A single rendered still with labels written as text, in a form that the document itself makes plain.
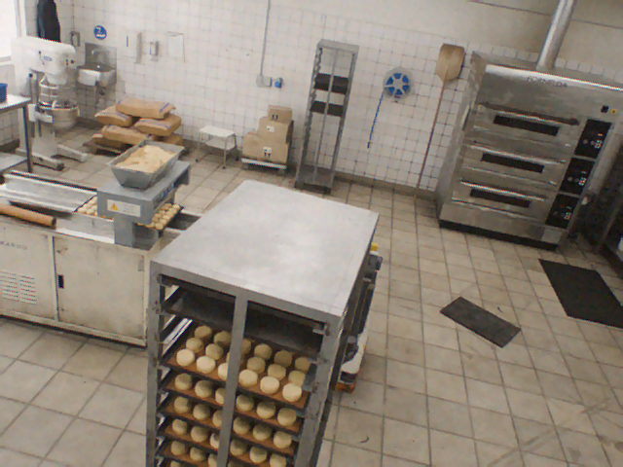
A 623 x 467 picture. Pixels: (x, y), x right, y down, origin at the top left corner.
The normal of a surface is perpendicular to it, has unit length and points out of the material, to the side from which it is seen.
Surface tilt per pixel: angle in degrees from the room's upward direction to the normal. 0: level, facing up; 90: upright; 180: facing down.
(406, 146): 90
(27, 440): 0
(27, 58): 90
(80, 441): 0
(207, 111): 90
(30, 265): 90
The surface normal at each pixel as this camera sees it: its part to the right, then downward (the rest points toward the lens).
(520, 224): -0.17, 0.42
